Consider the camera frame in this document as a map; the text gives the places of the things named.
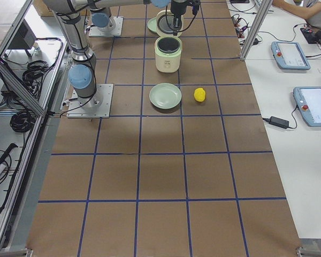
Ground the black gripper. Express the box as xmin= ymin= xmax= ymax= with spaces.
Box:
xmin=170 ymin=0 xmax=201 ymax=36

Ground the silver robot arm,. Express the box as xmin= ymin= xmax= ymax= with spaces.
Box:
xmin=44 ymin=0 xmax=201 ymax=69
xmin=90 ymin=7 xmax=116 ymax=34

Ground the green plate near arm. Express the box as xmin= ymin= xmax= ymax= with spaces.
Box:
xmin=149 ymin=83 xmax=182 ymax=109
xmin=147 ymin=17 xmax=157 ymax=33

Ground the yellow lemon toy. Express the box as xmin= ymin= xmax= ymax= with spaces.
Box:
xmin=194 ymin=87 xmax=206 ymax=102

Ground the blue teach pendant far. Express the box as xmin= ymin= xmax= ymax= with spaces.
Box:
xmin=271 ymin=41 xmax=310 ymax=71

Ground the blue teach pendant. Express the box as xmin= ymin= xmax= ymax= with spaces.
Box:
xmin=293 ymin=86 xmax=321 ymax=127
xmin=271 ymin=41 xmax=310 ymax=71

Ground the black power adapter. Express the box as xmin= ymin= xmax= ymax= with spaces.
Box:
xmin=269 ymin=116 xmax=289 ymax=129

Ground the blue teach pendant near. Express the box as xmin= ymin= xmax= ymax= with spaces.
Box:
xmin=293 ymin=86 xmax=321 ymax=127

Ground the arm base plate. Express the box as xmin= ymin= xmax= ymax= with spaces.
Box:
xmin=89 ymin=16 xmax=124 ymax=37
xmin=66 ymin=84 xmax=113 ymax=118

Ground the aluminium frame post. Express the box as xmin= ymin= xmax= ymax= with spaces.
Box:
xmin=240 ymin=0 xmax=273 ymax=61

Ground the black coiled cable bundle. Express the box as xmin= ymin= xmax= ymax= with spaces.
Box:
xmin=10 ymin=110 xmax=34 ymax=133

